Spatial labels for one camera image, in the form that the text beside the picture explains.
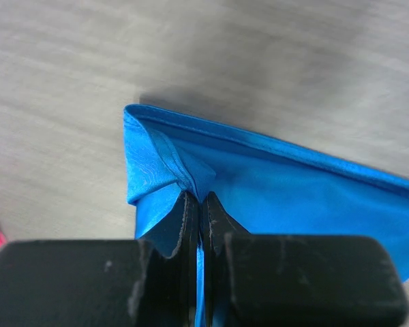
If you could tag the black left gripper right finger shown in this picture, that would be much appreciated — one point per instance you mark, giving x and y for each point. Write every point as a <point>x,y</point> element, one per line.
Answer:
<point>295,280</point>

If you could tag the blue cloth napkin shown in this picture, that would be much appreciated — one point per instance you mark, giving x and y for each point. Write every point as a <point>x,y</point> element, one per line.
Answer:
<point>267,185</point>

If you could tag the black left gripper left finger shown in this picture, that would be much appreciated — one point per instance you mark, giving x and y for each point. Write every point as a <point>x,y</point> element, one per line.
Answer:
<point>149,281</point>

